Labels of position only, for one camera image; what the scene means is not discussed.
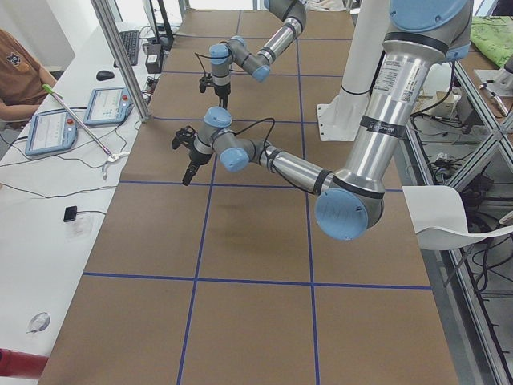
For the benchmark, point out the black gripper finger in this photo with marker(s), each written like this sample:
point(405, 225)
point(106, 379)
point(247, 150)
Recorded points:
point(190, 172)
point(223, 101)

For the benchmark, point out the black power adapter box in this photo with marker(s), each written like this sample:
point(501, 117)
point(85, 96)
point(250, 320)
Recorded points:
point(154, 59)

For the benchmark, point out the teach pendant far tablet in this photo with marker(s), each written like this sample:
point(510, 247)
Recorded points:
point(108, 106)

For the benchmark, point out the teach pendant tablet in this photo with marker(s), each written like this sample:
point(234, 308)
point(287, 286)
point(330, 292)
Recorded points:
point(108, 106)
point(51, 132)

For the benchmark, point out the black keyboard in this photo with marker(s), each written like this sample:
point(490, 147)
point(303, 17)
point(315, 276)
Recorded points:
point(130, 40)

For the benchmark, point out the black computer mouse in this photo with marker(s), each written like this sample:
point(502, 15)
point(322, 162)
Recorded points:
point(104, 75)

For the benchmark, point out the brown paper table mat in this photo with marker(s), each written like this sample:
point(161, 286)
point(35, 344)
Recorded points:
point(229, 280)

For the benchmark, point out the small black device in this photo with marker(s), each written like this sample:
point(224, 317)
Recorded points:
point(70, 213)

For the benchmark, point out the teach pendant near tablet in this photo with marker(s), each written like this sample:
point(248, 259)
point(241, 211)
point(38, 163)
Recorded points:
point(51, 132)

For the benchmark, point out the pink metal rod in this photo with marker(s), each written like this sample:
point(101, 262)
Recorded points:
point(110, 156)

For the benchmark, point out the person in brown shirt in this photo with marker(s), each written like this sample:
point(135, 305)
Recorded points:
point(22, 78)

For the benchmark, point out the clear plastic wrapper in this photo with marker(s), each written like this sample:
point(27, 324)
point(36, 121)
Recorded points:
point(38, 323)

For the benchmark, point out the small cardboard box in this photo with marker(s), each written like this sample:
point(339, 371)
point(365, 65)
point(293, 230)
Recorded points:
point(446, 109)

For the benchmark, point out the white curved plastic sheet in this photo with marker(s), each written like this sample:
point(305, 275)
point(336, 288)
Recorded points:
point(439, 218)

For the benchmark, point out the red object at corner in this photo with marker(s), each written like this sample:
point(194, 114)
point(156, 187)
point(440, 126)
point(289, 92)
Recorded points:
point(22, 365)

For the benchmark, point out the green cloth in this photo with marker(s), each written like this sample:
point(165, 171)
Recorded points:
point(492, 36)

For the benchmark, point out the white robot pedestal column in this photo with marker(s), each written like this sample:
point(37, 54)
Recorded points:
point(340, 119)

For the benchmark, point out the aluminium frame post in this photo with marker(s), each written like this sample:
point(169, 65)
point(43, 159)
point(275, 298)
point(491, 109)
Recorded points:
point(107, 22)

